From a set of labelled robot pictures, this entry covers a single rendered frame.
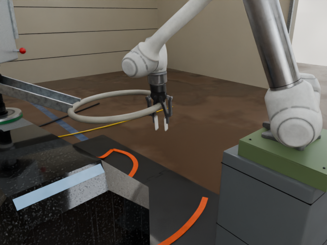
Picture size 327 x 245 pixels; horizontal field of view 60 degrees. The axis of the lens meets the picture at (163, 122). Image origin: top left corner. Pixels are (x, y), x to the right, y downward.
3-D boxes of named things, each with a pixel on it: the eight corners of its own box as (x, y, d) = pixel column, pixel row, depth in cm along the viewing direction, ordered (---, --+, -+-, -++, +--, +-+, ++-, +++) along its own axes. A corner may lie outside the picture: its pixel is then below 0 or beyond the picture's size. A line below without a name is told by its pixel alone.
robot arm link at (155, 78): (151, 69, 137) (152, 81, 139) (143, 73, 129) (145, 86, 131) (169, 69, 134) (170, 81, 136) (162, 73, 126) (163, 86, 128)
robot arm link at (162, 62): (151, 68, 138) (138, 74, 127) (148, 35, 132) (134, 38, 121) (172, 69, 133) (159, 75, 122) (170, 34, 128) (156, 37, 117)
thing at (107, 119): (50, 127, 125) (48, 120, 124) (87, 96, 171) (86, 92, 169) (160, 121, 120) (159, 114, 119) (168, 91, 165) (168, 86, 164)
